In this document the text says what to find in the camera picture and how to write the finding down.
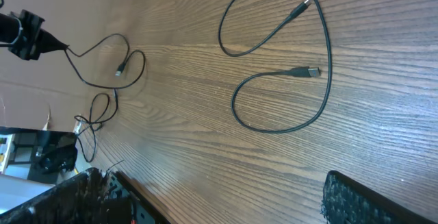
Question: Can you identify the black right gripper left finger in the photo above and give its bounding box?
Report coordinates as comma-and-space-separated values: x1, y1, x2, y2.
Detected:
1, 168, 133, 224

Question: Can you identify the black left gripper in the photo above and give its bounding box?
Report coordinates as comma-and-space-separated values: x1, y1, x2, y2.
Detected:
8, 10, 68, 60

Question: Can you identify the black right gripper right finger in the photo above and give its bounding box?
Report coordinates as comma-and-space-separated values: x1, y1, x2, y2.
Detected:
321, 171, 433, 224

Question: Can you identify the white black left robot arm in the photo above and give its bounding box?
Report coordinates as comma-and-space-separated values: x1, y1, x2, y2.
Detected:
1, 10, 68, 60

